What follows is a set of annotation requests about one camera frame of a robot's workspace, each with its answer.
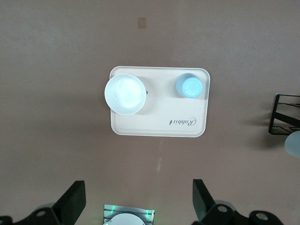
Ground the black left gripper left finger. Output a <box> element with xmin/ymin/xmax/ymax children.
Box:
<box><xmin>51</xmin><ymin>180</ymin><xmax>87</xmax><ymax>225</ymax></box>

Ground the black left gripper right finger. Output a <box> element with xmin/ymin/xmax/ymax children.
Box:
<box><xmin>192</xmin><ymin>179</ymin><xmax>218</xmax><ymax>225</ymax></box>

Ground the light blue cup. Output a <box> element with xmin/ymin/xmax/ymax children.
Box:
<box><xmin>175</xmin><ymin>72</ymin><xmax>203</xmax><ymax>99</ymax></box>

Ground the beige plastic tray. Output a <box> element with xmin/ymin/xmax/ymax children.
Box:
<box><xmin>109</xmin><ymin>66</ymin><xmax>211</xmax><ymax>137</ymax></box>

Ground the grey cup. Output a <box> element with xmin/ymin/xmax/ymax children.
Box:
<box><xmin>284</xmin><ymin>130</ymin><xmax>300</xmax><ymax>160</ymax></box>

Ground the black wire cup rack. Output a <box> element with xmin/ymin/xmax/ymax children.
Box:
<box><xmin>268</xmin><ymin>93</ymin><xmax>300</xmax><ymax>136</ymax></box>

